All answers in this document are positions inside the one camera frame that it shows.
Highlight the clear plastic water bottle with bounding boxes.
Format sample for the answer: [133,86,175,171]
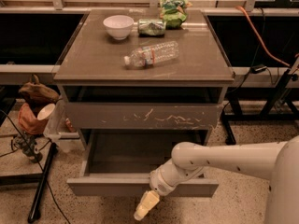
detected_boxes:
[124,41,179,69]

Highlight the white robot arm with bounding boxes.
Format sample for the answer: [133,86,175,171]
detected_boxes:
[134,136,299,224]

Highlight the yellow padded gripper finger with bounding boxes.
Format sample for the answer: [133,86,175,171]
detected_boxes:
[134,190,160,221]

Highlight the grey drawer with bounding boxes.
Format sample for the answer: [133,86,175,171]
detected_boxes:
[65,103,222,130]
[66,128,220,199]

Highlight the green soda can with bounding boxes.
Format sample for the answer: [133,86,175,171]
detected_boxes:
[137,19,165,36]

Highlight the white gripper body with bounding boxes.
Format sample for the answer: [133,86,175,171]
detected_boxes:
[149,158,205,196]

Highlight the orange cloth bag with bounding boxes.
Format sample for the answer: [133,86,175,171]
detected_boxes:
[18,103,48,135]

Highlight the orange cable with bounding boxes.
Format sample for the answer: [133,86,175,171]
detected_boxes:
[235,5,292,68]

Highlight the white bowl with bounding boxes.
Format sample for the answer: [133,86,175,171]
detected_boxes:
[103,15,134,40]

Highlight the black floor cable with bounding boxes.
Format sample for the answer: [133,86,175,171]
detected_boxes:
[0,108,73,224]

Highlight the small grey device on floor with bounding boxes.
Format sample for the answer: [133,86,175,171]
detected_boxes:
[13,133,42,163]

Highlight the clear plastic bin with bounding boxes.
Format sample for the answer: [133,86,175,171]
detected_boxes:
[43,100,84,152]

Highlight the black stand leg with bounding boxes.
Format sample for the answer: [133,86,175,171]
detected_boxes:
[27,143,57,224]

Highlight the black power adapter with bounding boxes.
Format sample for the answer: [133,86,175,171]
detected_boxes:
[250,64,267,74]

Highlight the brown cloth bag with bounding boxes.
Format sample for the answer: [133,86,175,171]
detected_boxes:
[19,74,59,105]

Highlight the black table frame right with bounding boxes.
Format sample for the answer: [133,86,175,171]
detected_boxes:
[221,58,299,145]

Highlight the green chip bag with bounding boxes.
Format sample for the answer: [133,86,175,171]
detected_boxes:
[160,0,192,29]

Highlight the grey top drawer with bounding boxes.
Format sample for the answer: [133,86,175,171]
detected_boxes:
[65,103,222,130]

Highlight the grey drawer cabinet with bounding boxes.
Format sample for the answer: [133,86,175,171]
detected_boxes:
[54,10,234,142]

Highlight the white cup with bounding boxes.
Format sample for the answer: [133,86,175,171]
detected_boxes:
[37,104,55,120]

